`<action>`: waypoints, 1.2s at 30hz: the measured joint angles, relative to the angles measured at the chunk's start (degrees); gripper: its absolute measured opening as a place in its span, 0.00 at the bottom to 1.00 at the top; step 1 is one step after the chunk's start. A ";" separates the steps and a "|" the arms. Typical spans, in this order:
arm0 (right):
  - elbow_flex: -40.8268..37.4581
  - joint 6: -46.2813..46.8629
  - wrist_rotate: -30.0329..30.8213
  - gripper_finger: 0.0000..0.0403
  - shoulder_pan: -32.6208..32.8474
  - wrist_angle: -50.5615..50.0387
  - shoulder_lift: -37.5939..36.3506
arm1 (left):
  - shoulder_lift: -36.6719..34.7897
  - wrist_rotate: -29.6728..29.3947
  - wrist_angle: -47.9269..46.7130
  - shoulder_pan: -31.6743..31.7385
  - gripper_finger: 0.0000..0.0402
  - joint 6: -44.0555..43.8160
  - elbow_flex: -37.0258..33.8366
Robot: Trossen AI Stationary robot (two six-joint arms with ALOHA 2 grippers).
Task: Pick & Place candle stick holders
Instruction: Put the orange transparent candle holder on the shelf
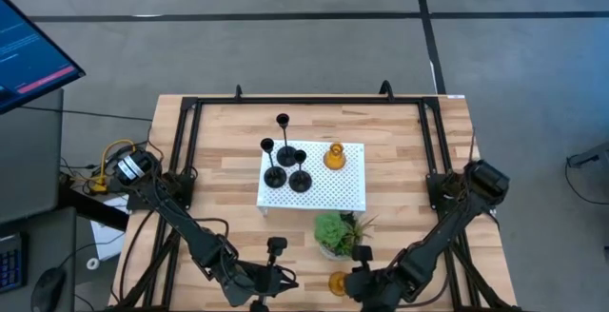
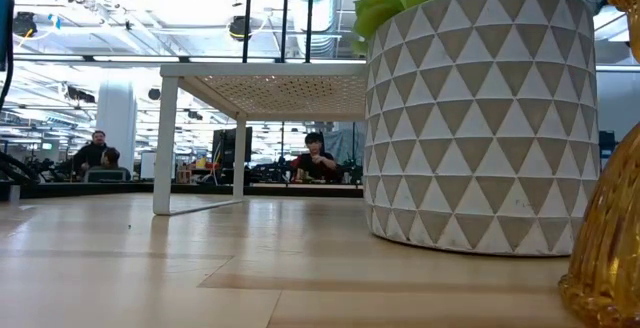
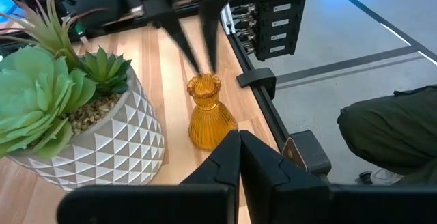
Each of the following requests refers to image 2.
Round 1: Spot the triangle-patterned white grey pot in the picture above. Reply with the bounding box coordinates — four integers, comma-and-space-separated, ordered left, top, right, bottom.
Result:
362, 0, 600, 258

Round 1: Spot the black round ceiling fixture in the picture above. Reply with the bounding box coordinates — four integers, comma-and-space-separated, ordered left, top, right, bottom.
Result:
12, 11, 39, 38
228, 15, 254, 43

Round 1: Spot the person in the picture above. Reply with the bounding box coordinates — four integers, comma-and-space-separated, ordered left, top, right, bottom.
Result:
289, 131, 346, 185
72, 129, 114, 179
99, 146, 123, 170

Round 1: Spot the white background cabinet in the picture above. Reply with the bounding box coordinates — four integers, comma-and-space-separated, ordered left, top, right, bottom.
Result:
139, 151, 157, 182

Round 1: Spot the silver ventilation duct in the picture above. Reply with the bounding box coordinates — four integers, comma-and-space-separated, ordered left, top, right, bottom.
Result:
289, 0, 346, 59

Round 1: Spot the blue-screen computer monitor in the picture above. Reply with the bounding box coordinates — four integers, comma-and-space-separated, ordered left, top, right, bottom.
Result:
0, 0, 24, 112

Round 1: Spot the light green succulent plant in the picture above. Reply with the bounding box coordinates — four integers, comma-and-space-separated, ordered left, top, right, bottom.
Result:
351, 0, 476, 57

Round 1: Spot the white round building pillar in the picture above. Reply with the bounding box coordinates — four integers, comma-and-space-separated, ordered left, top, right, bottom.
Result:
94, 80, 139, 174

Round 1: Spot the black background monitor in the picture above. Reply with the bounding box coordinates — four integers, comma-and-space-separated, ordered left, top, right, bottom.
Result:
211, 126, 254, 169

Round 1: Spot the amber glass candle holder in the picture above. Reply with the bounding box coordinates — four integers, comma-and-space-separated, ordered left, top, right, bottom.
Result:
558, 0, 640, 328

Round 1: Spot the white perforated metal shelf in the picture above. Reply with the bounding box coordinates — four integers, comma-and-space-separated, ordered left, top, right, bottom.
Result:
152, 61, 371, 217

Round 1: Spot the dark blue background panel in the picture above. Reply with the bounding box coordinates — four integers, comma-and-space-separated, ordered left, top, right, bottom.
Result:
598, 130, 617, 169

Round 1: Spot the grey office chair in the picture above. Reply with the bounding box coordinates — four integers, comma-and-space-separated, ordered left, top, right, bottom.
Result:
82, 166, 132, 184

